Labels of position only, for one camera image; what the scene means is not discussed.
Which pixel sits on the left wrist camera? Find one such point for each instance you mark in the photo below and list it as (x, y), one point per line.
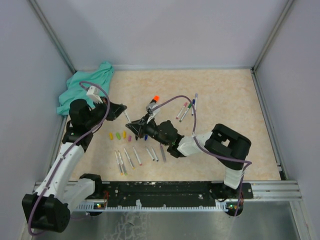
(93, 94)

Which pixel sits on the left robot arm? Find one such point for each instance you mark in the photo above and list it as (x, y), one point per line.
(50, 207)

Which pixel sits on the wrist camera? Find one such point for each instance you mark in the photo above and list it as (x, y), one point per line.
(93, 94)
(152, 111)

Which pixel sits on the teal cloth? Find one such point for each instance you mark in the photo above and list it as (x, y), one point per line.
(102, 77)

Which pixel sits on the purple cap pen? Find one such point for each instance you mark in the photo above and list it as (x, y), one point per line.
(163, 153)

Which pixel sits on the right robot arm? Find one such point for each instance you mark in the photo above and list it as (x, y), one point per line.
(228, 146)

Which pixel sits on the yellow cap marker pen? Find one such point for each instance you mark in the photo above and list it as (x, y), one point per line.
(128, 158)

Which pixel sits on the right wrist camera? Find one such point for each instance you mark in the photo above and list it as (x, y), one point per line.
(152, 111)

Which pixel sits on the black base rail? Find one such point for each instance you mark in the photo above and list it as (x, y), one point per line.
(149, 201)

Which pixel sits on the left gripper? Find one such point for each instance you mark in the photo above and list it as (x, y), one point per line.
(114, 109)

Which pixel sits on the small black marker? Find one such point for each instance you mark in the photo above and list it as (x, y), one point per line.
(150, 154)

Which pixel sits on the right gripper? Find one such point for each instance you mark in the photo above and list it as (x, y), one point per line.
(137, 129)

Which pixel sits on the lilac cap pen right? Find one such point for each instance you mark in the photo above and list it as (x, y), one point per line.
(195, 101)

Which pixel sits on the black orange highlighter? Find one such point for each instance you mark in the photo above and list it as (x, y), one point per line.
(154, 100)

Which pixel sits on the green cap pen right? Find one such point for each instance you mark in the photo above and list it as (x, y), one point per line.
(185, 112)

